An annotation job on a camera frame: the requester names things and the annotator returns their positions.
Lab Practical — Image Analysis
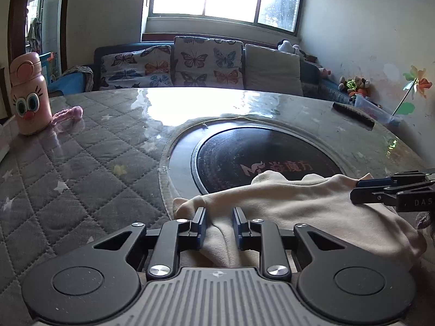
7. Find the cream sweatshirt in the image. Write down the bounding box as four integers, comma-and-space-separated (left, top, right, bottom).
172, 171, 427, 269

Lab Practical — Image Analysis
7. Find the clear plastic storage box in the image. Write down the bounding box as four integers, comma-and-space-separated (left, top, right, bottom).
354, 94, 403, 127

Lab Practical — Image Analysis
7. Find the black remote control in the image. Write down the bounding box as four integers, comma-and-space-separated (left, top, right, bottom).
333, 102, 375, 129

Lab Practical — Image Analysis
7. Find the plush toys pile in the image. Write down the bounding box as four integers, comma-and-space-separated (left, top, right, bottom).
338, 76, 371, 97

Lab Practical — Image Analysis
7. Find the colourful paper pinwheel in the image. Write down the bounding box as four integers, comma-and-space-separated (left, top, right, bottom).
392, 65, 434, 116

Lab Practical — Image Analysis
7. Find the black round induction plate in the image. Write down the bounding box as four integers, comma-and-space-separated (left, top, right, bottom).
191, 126, 342, 193

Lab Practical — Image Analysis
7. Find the plain beige cushion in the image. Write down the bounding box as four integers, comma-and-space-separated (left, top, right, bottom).
245, 44, 303, 96

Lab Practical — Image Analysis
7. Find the white plush toy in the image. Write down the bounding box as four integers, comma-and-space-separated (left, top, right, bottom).
277, 40, 300, 55

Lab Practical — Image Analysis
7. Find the tissue pack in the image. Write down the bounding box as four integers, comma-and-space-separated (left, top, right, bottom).
0, 118, 14, 161

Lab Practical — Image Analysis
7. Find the pink cartoon water bottle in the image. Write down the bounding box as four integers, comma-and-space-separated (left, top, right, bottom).
10, 52, 52, 136

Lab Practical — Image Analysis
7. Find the blue chair with cloth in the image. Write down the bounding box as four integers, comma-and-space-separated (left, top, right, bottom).
48, 65, 94, 98

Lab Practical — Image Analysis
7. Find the left butterfly cushion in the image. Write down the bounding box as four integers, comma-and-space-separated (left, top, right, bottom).
98, 45, 173, 90

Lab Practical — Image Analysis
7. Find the butterfly cushion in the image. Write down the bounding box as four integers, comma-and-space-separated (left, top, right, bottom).
173, 36, 244, 89
98, 45, 173, 90

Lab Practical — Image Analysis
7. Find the middle butterfly cushion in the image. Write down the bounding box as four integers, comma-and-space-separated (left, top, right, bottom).
173, 36, 244, 89

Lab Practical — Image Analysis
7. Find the dark wooden door frame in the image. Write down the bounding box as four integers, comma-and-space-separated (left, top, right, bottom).
7, 0, 68, 71

